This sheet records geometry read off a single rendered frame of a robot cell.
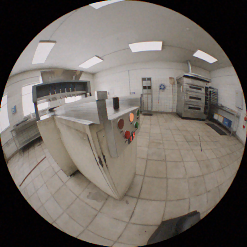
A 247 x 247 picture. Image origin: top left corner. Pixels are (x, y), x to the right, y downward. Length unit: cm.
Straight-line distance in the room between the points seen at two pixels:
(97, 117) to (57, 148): 81
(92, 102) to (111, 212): 90
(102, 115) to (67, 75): 89
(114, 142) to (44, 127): 74
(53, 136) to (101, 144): 71
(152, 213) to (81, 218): 68
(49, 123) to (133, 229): 124
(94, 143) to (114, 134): 6
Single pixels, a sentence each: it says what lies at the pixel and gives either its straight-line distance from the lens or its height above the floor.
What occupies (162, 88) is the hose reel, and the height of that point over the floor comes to 137.
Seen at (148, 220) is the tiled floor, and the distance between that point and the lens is 91.
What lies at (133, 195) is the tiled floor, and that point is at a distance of 92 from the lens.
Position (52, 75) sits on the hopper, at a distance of 97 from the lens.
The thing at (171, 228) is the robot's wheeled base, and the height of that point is 19.
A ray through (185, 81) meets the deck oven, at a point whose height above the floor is 162.
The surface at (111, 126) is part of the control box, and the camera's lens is 19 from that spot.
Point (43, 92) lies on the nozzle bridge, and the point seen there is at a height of 111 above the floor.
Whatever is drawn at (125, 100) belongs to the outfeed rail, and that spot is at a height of 87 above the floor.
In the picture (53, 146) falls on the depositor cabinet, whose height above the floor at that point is 55.
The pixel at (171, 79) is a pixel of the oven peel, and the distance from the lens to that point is 443.
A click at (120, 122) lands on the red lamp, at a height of 82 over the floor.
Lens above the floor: 89
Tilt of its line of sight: 20 degrees down
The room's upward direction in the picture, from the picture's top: 4 degrees counter-clockwise
